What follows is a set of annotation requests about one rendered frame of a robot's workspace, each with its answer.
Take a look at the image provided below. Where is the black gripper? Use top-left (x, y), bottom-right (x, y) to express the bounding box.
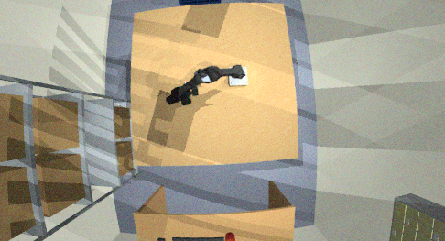
top-left (189, 86), bottom-right (198, 96)

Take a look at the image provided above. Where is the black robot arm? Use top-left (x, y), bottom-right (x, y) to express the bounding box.
top-left (166, 65), bottom-right (245, 105)

